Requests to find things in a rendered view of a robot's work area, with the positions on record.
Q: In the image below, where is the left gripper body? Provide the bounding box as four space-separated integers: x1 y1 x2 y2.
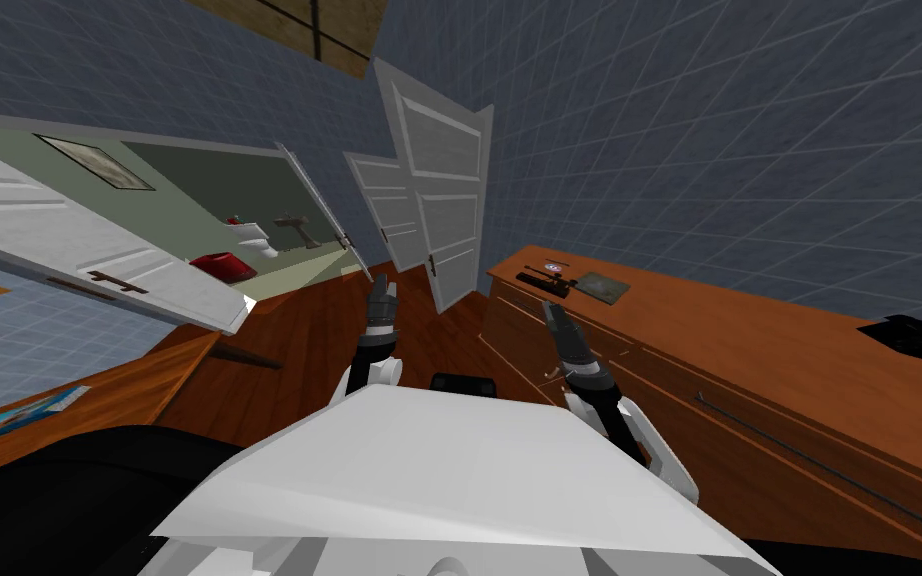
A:
362 297 400 331

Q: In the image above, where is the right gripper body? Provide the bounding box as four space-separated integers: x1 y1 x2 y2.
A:
549 321 593 368

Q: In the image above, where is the black flat device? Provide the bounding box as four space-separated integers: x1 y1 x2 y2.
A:
514 267 579 301

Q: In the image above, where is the grey-green flat book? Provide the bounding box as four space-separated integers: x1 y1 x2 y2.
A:
573 271 633 307

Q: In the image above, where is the small white panel door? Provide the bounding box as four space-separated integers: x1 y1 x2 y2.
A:
344 151 430 274

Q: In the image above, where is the thin white door leaf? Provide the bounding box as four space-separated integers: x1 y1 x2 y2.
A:
274 141 375 284

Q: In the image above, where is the tall white panel door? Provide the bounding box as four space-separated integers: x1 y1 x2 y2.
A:
372 56 495 316

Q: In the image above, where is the white toilet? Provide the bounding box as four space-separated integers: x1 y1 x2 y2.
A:
224 214 280 261

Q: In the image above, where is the red bin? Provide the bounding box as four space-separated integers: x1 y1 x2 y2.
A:
188 251 259 286

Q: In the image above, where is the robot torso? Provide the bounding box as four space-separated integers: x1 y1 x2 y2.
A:
136 371 782 576

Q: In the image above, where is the long brown wooden dresser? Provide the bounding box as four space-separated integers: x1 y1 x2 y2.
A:
475 244 922 571

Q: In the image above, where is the wide white panel door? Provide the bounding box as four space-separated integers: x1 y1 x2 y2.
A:
0 130 259 337

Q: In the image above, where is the black crumpled cloth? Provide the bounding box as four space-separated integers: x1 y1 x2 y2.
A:
856 313 922 363

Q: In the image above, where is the blue flat book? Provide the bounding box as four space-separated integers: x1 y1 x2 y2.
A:
0 384 94 457

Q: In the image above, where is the grey pedestal sink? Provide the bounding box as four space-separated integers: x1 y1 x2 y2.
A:
272 212 323 251

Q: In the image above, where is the dark bar door handle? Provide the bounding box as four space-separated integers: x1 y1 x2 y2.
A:
86 269 150 297

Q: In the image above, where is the framed grey wall picture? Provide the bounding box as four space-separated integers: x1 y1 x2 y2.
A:
32 132 158 193

